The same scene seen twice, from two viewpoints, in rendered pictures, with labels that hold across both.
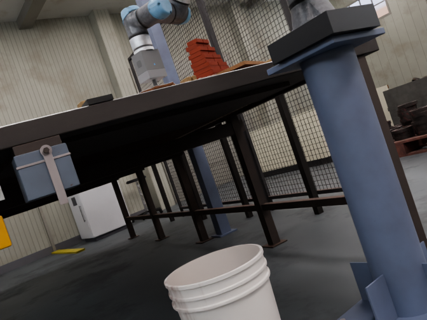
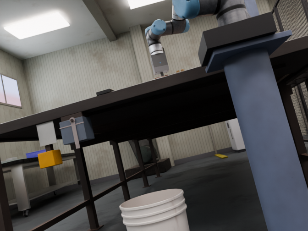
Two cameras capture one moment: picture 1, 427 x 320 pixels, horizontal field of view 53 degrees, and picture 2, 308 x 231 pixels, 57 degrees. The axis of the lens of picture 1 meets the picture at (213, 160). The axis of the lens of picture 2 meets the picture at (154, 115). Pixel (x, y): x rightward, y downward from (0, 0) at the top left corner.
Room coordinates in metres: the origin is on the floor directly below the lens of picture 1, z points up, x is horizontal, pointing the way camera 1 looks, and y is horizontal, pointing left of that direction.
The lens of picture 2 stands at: (0.29, -0.83, 0.60)
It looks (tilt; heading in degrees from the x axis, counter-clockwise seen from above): 6 degrees up; 40
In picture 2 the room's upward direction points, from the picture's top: 14 degrees counter-clockwise
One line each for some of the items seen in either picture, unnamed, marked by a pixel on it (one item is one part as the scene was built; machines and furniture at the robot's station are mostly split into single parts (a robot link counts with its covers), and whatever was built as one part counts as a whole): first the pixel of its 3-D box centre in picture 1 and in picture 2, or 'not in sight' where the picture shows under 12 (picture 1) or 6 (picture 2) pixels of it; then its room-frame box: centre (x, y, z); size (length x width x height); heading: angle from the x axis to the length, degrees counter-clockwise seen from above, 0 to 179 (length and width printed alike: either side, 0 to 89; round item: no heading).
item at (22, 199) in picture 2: not in sight; (40, 178); (3.08, 4.77, 0.51); 2.82 x 1.11 x 1.03; 36
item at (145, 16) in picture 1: (157, 11); (160, 29); (1.53, 0.02, 1.21); 0.11 x 0.11 x 0.08; 56
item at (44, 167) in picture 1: (46, 174); (76, 131); (1.16, 0.44, 0.77); 0.14 x 0.11 x 0.18; 119
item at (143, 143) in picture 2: not in sight; (140, 137); (5.14, 3.75, 0.85); 1.04 x 1.02 x 1.71; 126
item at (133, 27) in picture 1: (135, 23); (152, 36); (1.57, 0.11, 1.21); 0.09 x 0.08 x 0.11; 56
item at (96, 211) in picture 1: (93, 194); (240, 121); (6.73, 1.96, 0.67); 0.68 x 0.58 x 1.34; 126
